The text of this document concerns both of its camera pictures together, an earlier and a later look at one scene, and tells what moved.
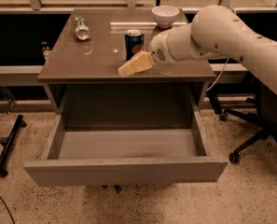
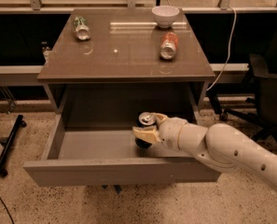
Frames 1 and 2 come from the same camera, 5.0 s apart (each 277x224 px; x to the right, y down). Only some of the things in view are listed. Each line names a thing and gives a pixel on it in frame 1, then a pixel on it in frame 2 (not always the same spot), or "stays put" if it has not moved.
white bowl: [165, 15] stays put
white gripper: [158, 49] to [171, 133]
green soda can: [81, 28] stays put
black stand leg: [19, 121] stays put
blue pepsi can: [133, 43] to [145, 119]
